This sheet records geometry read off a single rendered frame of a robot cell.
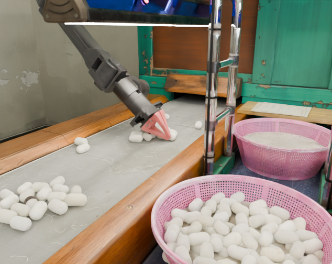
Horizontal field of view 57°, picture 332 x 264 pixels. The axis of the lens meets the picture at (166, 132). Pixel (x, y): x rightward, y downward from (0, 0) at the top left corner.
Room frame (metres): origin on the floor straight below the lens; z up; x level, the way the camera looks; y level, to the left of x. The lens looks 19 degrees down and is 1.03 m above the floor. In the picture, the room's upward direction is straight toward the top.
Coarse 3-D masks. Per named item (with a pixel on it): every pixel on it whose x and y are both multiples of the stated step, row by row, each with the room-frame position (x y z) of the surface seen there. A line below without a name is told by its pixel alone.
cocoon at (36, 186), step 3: (33, 183) 0.51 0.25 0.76; (36, 183) 0.51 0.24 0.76; (39, 183) 0.51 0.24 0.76; (42, 183) 0.51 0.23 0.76; (45, 183) 0.51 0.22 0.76; (33, 186) 0.50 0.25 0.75; (36, 186) 0.50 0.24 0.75; (39, 186) 0.50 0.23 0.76; (42, 186) 0.50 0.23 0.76; (33, 189) 0.50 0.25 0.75; (36, 189) 0.50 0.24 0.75; (39, 189) 0.50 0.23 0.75
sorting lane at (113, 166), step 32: (128, 128) 0.89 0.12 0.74; (192, 128) 0.89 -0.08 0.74; (64, 160) 0.65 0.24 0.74; (96, 160) 0.65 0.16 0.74; (128, 160) 0.65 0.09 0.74; (160, 160) 0.65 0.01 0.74; (96, 192) 0.51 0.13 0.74; (128, 192) 0.51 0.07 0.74; (0, 224) 0.41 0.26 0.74; (32, 224) 0.41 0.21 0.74; (64, 224) 0.41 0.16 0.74; (0, 256) 0.34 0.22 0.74; (32, 256) 0.34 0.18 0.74
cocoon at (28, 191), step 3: (27, 189) 0.49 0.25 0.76; (30, 189) 0.49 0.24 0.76; (24, 192) 0.47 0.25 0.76; (27, 192) 0.48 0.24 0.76; (30, 192) 0.48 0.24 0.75; (33, 192) 0.48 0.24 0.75; (21, 195) 0.47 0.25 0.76; (24, 195) 0.47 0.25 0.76; (27, 195) 0.47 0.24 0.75; (21, 198) 0.46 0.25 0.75; (24, 198) 0.46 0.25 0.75; (21, 201) 0.46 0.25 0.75
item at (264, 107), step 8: (256, 104) 1.05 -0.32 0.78; (264, 104) 1.05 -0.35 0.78; (272, 104) 1.05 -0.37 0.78; (280, 104) 1.05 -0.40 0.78; (264, 112) 0.94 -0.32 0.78; (272, 112) 0.94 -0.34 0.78; (280, 112) 0.94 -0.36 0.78; (288, 112) 0.94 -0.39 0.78; (296, 112) 0.94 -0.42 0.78; (304, 112) 0.94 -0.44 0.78
